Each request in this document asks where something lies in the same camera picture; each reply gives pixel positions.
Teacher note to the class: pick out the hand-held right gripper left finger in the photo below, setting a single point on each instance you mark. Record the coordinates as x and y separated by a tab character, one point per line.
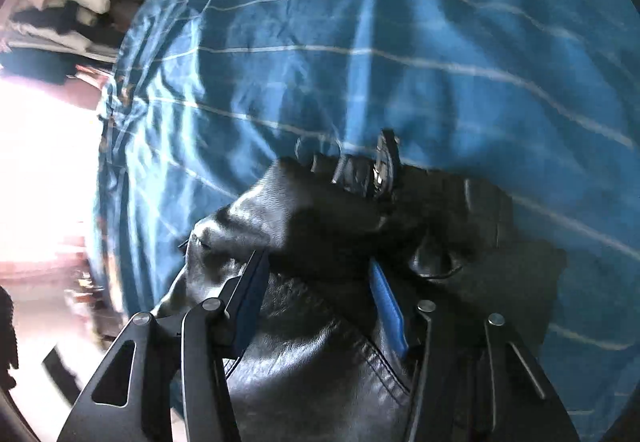
250	302

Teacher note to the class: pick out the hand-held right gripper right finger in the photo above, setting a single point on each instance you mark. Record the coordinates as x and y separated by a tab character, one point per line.
387	307

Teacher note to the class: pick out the black leather jacket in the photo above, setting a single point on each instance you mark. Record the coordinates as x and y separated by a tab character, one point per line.
320	242

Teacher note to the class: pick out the clothes rack with piled clothes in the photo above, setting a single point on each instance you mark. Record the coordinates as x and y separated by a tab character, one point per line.
65	17

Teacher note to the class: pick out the blue striped bed sheet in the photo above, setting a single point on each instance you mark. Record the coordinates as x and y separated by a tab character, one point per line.
400	72

